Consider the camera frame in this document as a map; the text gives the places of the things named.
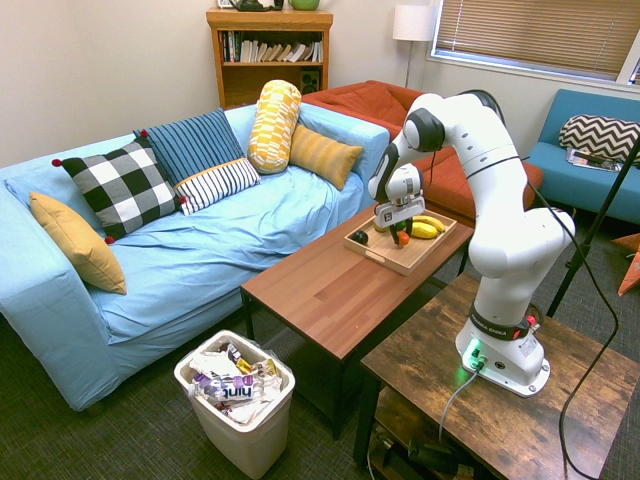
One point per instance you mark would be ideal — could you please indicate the orange tangerine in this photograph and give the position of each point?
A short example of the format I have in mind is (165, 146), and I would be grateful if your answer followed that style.
(403, 238)

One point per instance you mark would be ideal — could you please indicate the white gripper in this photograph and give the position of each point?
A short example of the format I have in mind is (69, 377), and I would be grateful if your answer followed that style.
(395, 212)

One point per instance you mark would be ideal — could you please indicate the orange sectional sofa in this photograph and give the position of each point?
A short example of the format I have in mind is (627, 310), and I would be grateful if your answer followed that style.
(360, 102)

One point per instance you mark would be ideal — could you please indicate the light blue sofa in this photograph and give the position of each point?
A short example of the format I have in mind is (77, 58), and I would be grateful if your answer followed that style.
(175, 250)

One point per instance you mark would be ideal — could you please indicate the mustard yellow square pillow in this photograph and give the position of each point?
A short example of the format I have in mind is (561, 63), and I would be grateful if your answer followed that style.
(80, 245)

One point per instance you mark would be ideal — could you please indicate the hint water bottle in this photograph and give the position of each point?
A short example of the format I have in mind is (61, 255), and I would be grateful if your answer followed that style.
(227, 390)

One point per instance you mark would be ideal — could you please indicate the white floor lamp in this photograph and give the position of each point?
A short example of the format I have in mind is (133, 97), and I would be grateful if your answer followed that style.
(414, 30)

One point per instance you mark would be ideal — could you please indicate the yellow lemon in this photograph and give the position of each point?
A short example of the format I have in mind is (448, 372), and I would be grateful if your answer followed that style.
(424, 230)

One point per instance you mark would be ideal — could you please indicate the yellow patterned bolster pillow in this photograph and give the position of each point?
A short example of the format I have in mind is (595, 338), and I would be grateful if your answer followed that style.
(274, 127)

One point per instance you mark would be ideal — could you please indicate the blue striped pillow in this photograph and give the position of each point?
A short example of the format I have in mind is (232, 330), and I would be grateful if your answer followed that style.
(192, 142)

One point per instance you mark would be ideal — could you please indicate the white navy striped pillow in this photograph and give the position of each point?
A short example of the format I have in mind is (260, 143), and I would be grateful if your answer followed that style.
(217, 182)

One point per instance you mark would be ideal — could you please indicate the wooden bookshelf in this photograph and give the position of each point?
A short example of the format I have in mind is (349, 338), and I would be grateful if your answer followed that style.
(270, 55)

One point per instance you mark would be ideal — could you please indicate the dark avocado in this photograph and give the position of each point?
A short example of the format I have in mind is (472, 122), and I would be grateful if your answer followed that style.
(359, 237)

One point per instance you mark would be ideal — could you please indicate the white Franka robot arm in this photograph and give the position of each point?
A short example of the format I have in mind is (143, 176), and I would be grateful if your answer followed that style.
(495, 240)

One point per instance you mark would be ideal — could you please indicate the yellow banana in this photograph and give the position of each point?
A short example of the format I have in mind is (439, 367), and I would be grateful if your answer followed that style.
(432, 220)

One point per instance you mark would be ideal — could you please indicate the black white chevron pillow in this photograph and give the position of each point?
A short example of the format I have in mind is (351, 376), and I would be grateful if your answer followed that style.
(600, 135)

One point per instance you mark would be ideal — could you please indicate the white trash bin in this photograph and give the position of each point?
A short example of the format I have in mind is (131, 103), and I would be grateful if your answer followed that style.
(235, 400)

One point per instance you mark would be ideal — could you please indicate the orange patterned floor cushion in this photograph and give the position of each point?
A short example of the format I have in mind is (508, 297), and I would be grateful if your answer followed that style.
(631, 265)

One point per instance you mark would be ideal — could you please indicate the black camera stand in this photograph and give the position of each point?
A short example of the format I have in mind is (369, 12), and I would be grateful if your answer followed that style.
(595, 225)

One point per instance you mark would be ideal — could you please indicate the row of books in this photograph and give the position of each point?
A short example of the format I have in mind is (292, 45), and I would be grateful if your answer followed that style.
(272, 49)

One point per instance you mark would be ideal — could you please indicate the wooden window blinds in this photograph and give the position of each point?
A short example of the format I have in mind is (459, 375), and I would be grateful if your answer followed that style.
(535, 30)

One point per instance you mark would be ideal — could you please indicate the rustic wooden side table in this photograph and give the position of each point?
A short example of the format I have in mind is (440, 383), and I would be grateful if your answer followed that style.
(500, 400)

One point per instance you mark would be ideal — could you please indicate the black white checkered pillow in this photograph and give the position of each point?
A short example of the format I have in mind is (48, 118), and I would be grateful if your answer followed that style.
(122, 187)

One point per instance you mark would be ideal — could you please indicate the teal blue couch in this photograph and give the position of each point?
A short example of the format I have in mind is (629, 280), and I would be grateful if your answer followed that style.
(575, 185)

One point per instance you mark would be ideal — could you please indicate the magazine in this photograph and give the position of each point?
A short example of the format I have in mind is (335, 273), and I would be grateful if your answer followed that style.
(590, 160)

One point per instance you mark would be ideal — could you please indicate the green round pot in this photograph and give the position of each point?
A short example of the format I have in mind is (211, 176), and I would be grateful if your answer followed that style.
(304, 4)

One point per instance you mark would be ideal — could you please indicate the brown wooden coffee table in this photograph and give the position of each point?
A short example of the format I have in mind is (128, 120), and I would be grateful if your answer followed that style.
(345, 295)

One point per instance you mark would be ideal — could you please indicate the wooden serving tray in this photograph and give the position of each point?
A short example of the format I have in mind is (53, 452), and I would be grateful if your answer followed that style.
(400, 240)

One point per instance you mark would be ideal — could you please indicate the black bookshelf speaker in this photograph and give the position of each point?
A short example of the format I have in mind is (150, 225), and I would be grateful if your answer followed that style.
(310, 81)

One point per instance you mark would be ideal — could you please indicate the mustard striped rectangular pillow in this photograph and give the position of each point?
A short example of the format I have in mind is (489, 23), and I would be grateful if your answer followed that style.
(322, 155)

